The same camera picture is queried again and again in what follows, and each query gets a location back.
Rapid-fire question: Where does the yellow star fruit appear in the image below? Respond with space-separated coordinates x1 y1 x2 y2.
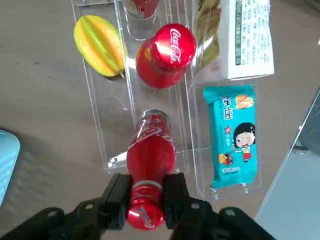
73 14 127 78

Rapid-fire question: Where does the blue plastic basket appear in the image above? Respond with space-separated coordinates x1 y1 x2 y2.
0 128 21 208

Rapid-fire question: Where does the red drink bottle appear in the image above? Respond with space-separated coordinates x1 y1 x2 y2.
134 23 198 90
129 0 161 13
126 107 177 231

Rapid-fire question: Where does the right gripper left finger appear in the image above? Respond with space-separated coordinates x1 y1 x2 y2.
0 172 134 240

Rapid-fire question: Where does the clear acrylic rack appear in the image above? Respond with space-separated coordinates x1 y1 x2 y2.
71 0 263 201

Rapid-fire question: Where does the teal snack packet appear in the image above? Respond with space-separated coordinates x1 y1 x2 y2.
202 84 259 189

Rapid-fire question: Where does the white biscuit box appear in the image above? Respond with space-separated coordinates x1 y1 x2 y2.
193 0 275 81

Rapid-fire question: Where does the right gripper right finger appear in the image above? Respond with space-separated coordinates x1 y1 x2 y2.
161 171 276 240

